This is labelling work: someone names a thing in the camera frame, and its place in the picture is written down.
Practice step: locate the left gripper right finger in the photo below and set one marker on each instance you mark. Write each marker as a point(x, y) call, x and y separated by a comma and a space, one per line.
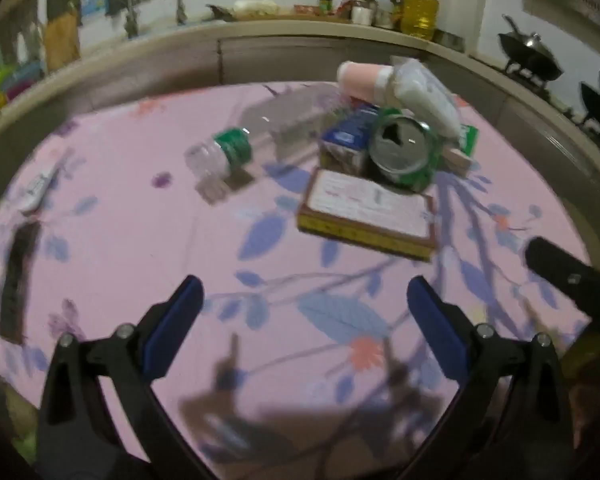
point(511, 415)

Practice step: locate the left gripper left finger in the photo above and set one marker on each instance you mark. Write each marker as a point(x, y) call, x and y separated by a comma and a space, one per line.
point(77, 438)

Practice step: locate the green white snack bag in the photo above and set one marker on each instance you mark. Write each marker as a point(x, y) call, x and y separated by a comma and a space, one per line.
point(467, 140)

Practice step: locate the green soda can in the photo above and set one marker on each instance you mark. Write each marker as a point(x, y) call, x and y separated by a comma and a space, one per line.
point(405, 150)

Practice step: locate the yellow red box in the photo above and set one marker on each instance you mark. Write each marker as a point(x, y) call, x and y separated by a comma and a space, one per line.
point(364, 213)

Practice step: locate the white tube package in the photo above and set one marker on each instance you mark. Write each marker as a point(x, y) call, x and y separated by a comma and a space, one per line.
point(415, 88)

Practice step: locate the blue carton box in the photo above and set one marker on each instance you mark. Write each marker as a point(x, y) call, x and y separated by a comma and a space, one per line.
point(344, 147)

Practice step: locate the pink paper cup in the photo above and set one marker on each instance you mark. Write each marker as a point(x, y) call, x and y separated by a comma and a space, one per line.
point(363, 81)

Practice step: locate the clear plastic bottle green label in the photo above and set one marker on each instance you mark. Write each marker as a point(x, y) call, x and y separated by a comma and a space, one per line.
point(218, 157)

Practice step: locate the black remote control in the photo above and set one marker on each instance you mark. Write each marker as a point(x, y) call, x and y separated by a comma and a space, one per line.
point(14, 292)

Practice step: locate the pink floral tablecloth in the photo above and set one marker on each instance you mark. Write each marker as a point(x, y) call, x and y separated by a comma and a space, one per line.
point(305, 362)

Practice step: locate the wok with lid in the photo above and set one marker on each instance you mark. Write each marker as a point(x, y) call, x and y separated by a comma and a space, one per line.
point(529, 53)

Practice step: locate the large cooking oil bottle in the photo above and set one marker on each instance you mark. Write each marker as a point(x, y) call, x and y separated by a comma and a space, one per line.
point(419, 18)

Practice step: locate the wooden cutting board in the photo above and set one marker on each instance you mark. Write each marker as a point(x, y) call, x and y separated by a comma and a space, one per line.
point(61, 41)

